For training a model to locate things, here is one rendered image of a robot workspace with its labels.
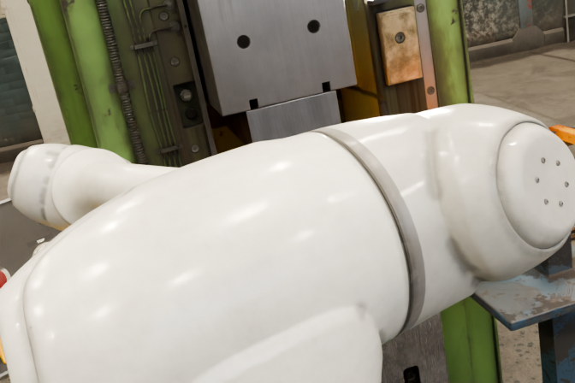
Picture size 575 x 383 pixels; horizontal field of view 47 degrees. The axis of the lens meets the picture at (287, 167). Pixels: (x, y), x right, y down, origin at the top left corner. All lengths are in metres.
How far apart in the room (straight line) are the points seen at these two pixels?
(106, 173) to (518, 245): 0.50
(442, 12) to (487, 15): 6.47
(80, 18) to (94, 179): 0.75
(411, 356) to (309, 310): 1.34
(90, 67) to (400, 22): 0.70
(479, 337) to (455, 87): 0.72
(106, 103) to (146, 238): 1.19
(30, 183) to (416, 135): 0.58
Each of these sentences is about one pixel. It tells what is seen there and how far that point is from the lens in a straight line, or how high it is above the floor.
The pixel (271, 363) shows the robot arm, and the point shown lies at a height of 1.34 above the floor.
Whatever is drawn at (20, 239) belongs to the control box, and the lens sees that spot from 1.27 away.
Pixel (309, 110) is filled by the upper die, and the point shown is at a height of 1.20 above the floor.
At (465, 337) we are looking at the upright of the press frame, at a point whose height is 0.44.
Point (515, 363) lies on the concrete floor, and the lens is 2.62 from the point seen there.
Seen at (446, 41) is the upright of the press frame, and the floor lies 1.25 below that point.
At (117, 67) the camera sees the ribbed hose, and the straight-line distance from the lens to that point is 1.46.
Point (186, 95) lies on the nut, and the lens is 1.50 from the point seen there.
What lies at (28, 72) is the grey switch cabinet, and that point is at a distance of 6.89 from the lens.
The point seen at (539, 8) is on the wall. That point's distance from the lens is 8.44.
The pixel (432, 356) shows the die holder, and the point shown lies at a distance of 1.67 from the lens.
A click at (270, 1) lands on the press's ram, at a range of 1.37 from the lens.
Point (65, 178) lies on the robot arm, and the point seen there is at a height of 1.31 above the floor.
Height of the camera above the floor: 1.51
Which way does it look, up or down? 17 degrees down
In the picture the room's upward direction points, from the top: 11 degrees counter-clockwise
